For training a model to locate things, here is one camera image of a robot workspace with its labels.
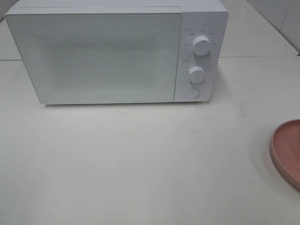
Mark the round white door-release button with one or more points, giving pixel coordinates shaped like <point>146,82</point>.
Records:
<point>192,93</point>

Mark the white microwave oven body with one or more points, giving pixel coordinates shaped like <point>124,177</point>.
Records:
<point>198,17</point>

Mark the lower white timer knob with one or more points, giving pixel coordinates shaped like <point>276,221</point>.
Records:
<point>196,74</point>

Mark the pink round plate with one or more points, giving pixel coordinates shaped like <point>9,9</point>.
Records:
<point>285,151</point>

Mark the upper white power knob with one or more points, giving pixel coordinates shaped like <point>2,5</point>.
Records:
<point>201,45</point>

